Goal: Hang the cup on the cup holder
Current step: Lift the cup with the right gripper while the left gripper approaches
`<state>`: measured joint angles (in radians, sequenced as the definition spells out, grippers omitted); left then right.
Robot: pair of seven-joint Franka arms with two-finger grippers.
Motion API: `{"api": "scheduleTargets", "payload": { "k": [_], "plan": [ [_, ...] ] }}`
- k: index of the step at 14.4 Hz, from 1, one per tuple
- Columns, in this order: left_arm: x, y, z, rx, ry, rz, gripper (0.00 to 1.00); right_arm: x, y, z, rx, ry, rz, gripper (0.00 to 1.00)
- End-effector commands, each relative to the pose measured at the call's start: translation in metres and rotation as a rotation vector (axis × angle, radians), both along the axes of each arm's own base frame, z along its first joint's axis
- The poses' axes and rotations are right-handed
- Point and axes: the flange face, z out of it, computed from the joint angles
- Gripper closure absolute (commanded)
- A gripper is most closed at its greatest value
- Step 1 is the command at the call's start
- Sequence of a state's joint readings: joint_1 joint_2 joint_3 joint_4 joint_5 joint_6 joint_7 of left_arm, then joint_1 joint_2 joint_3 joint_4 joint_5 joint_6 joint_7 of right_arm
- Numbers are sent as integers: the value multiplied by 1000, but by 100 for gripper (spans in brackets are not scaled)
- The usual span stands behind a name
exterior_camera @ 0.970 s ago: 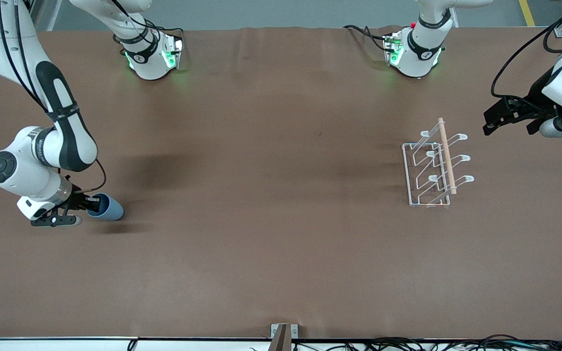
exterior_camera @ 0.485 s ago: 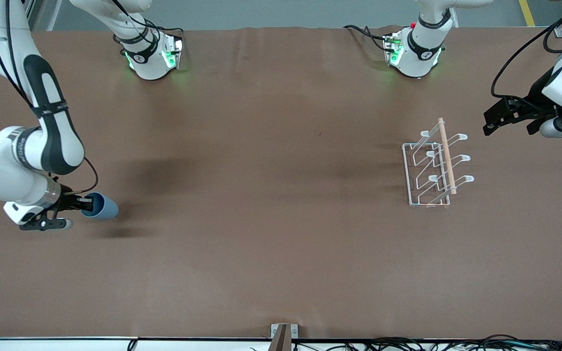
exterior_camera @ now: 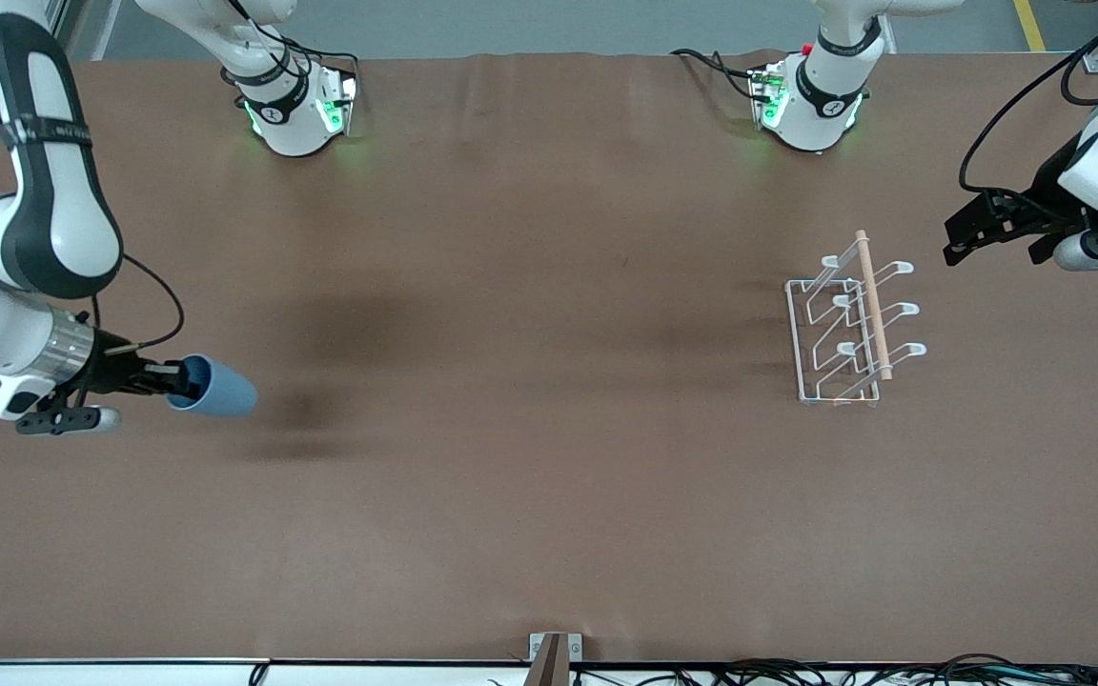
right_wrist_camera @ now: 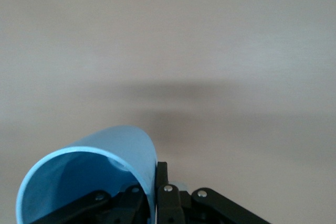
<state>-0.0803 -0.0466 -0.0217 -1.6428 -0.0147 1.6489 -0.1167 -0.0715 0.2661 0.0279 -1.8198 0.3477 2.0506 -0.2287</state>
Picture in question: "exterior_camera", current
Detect blue plastic cup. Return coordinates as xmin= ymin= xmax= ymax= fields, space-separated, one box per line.
xmin=166 ymin=354 xmax=258 ymax=417

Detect brown table cover sheet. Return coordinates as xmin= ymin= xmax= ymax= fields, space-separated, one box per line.
xmin=0 ymin=50 xmax=1098 ymax=665

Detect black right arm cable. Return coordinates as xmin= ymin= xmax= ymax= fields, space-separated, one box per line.
xmin=90 ymin=253 xmax=186 ymax=355

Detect white wire cup holder rack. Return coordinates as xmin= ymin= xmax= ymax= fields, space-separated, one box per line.
xmin=784 ymin=229 xmax=928 ymax=409

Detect black left base cables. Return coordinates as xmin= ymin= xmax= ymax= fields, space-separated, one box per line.
xmin=670 ymin=48 xmax=771 ymax=102

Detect black base cables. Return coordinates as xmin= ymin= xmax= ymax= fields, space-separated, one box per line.
xmin=221 ymin=0 xmax=361 ymax=108
xmin=670 ymin=48 xmax=771 ymax=102

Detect black right base cables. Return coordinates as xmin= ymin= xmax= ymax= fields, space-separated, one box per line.
xmin=221 ymin=0 xmax=361 ymax=108

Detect brown post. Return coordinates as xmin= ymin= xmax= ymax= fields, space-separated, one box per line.
xmin=524 ymin=634 xmax=569 ymax=686

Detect small metal bracket plate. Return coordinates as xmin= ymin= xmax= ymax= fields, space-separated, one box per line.
xmin=528 ymin=633 xmax=584 ymax=664

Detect black cable bundle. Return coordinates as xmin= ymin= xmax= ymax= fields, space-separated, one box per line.
xmin=487 ymin=653 xmax=1098 ymax=686

